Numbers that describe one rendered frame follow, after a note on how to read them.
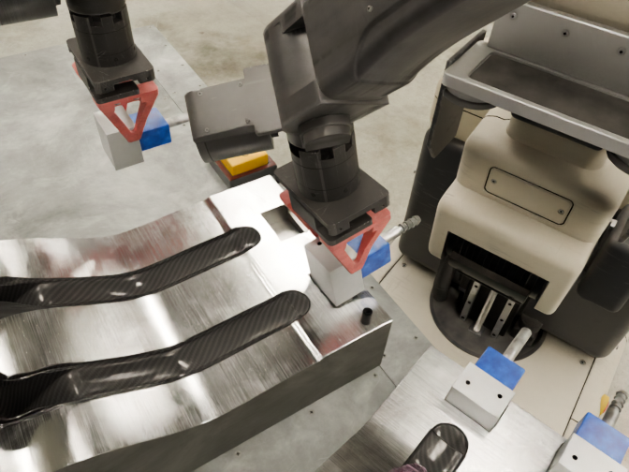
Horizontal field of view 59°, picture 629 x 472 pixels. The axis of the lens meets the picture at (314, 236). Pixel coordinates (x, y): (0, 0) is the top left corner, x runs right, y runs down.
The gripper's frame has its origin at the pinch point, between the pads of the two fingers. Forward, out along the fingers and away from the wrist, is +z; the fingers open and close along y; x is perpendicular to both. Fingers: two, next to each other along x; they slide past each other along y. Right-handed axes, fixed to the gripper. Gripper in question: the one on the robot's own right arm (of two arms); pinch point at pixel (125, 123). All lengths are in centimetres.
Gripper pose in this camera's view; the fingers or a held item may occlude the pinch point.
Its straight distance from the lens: 71.9
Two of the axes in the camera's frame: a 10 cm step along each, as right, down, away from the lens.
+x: 8.4, -3.6, 4.0
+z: -0.5, 6.8, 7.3
